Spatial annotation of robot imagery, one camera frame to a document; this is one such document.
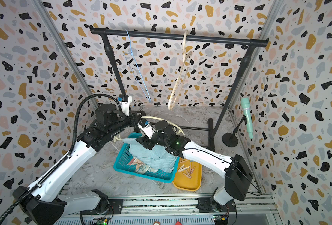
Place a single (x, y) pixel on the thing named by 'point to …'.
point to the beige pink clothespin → (187, 175)
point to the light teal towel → (157, 158)
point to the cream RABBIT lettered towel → (141, 168)
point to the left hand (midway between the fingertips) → (146, 111)
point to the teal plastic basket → (123, 159)
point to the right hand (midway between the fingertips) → (142, 135)
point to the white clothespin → (182, 168)
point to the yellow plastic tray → (181, 182)
